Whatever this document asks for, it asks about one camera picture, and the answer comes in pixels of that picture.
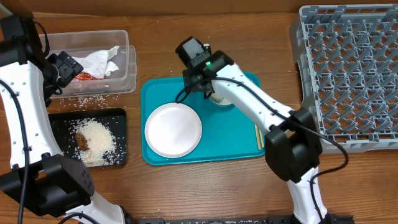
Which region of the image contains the large white plate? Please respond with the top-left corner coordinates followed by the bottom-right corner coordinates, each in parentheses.
top-left (144, 103), bottom-right (203, 159)

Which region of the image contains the grey dishwasher rack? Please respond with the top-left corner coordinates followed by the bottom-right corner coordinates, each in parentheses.
top-left (290, 4), bottom-right (397, 153)

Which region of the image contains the wooden chopstick left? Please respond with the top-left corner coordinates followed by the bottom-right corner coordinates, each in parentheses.
top-left (254, 125), bottom-right (262, 151)

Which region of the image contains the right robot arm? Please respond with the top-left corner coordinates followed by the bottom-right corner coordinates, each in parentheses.
top-left (175, 37), bottom-right (328, 223)

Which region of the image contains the wooden chopstick right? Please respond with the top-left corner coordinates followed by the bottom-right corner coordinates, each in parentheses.
top-left (259, 130), bottom-right (265, 147)

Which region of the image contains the white napkin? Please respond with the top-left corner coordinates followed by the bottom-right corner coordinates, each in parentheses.
top-left (73, 46), bottom-right (119, 80)

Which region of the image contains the pile of rice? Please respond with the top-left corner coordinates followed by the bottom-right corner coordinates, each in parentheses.
top-left (68, 118), bottom-right (126, 167)

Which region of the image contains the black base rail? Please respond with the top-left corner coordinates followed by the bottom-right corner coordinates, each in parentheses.
top-left (134, 214), bottom-right (355, 224)

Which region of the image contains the clear plastic bin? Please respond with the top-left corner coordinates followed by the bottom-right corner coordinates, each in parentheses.
top-left (47, 30), bottom-right (137, 98)

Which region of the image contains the brown food scrap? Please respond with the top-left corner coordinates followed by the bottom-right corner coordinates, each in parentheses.
top-left (75, 133), bottom-right (89, 151)

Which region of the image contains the red sauce packet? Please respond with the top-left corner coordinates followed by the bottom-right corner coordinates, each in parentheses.
top-left (73, 72), bottom-right (98, 82)

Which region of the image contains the wooden chopstick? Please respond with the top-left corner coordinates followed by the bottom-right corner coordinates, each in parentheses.
top-left (254, 125), bottom-right (262, 151)
top-left (259, 130), bottom-right (265, 147)

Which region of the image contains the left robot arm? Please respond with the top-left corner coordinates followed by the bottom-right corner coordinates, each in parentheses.
top-left (1, 15), bottom-right (133, 223)

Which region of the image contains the teal serving tray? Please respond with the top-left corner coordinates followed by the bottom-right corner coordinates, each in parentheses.
top-left (141, 77), bottom-right (265, 166)

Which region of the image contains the black rectangular tray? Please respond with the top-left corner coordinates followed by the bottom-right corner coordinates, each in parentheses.
top-left (49, 108), bottom-right (127, 166)

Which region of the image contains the grey saucer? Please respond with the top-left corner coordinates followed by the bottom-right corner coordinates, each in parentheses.
top-left (210, 93), bottom-right (232, 107)

